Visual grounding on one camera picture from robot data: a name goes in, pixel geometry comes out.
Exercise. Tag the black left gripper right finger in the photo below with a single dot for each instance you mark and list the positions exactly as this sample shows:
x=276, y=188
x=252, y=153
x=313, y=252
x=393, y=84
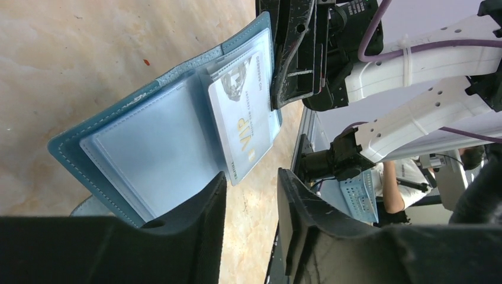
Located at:
x=321, y=244

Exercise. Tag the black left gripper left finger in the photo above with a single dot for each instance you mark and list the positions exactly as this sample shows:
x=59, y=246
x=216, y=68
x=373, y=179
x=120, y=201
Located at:
x=182, y=246

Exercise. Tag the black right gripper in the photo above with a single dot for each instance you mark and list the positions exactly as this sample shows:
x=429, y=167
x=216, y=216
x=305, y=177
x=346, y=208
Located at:
x=315, y=46

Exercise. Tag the teal card holder wallet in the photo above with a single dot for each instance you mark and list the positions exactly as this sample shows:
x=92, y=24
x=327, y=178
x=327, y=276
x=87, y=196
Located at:
x=159, y=146

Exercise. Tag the white VIP card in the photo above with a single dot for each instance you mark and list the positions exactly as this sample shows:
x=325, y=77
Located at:
x=240, y=102

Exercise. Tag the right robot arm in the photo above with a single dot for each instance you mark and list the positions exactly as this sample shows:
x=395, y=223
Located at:
x=455, y=72

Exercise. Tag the blue perforated basket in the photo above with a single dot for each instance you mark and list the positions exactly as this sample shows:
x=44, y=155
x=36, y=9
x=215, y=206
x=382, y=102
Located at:
x=354, y=197

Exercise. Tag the person in white shirt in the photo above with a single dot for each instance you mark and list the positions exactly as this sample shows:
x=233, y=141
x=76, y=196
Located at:
x=398, y=184

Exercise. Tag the aluminium frame rail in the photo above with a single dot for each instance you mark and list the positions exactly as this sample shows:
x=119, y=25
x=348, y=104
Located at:
x=286, y=235

